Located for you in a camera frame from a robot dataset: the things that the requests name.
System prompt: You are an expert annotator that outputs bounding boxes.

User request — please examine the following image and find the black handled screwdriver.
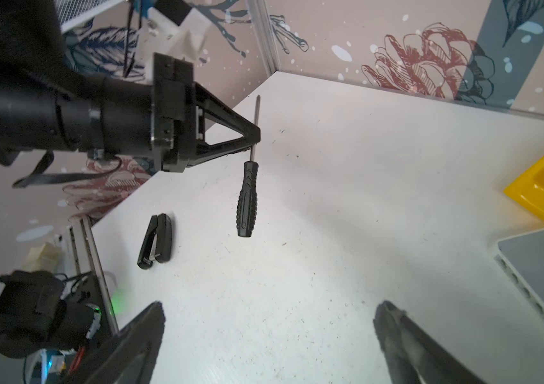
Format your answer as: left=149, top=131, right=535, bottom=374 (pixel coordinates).
left=235, top=94, right=262, bottom=238

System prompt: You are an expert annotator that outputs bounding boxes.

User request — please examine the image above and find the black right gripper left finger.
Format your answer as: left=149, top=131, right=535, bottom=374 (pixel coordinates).
left=62, top=302, right=166, bottom=384

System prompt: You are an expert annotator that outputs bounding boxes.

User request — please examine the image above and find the black stapler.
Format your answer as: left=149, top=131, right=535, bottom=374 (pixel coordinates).
left=137, top=214, right=174, bottom=270

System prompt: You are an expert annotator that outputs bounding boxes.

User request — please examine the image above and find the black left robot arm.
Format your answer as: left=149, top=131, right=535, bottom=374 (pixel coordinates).
left=0, top=1, right=261, bottom=383

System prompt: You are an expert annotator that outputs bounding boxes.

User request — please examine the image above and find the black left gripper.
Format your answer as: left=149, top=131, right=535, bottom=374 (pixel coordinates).
left=150, top=54, right=261, bottom=173

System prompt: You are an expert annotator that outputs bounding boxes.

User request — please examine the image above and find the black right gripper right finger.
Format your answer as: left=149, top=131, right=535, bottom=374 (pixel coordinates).
left=373, top=301, right=483, bottom=383

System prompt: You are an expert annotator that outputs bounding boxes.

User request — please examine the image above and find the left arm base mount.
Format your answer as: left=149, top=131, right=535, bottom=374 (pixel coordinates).
left=0, top=270, right=115, bottom=359

